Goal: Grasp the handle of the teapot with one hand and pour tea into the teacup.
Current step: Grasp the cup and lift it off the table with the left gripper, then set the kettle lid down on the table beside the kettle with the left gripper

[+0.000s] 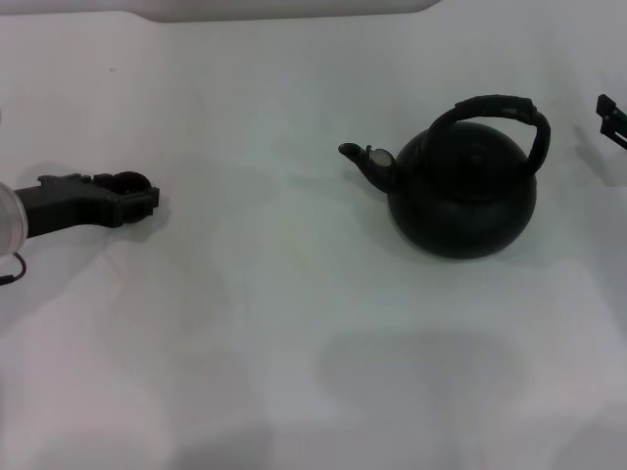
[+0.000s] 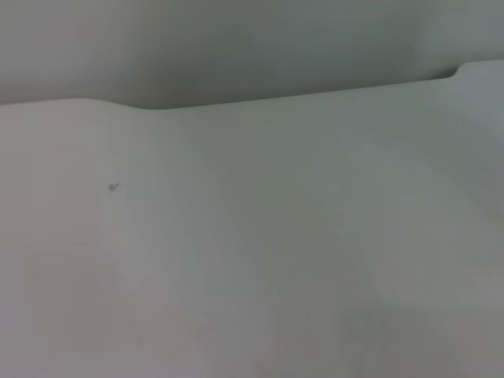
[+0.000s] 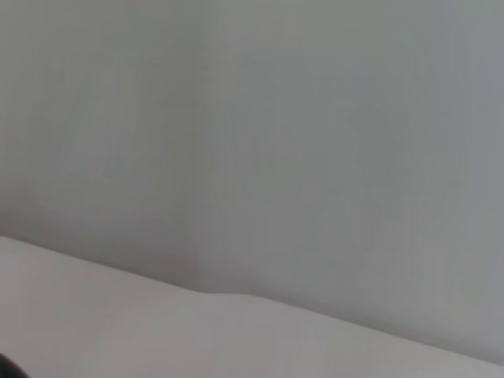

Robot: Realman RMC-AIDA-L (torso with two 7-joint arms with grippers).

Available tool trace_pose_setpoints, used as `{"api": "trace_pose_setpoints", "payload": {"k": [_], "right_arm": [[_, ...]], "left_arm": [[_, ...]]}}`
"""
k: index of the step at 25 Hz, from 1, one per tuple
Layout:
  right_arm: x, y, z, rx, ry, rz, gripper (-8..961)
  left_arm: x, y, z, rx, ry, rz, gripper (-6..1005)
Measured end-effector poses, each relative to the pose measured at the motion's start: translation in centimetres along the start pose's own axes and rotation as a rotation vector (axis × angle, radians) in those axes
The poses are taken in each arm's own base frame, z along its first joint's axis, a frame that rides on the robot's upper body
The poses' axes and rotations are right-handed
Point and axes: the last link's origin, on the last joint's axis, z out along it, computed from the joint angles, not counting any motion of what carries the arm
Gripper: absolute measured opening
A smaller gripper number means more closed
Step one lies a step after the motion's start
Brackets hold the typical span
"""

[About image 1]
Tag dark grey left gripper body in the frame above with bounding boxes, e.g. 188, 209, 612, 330
14, 172, 117, 242

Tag small dark teacup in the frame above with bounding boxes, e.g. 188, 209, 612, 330
106, 170, 154, 198

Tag black round teapot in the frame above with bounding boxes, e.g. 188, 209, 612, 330
337, 93, 552, 259

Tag thin black cable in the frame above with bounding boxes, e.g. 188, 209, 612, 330
0, 251, 28, 291

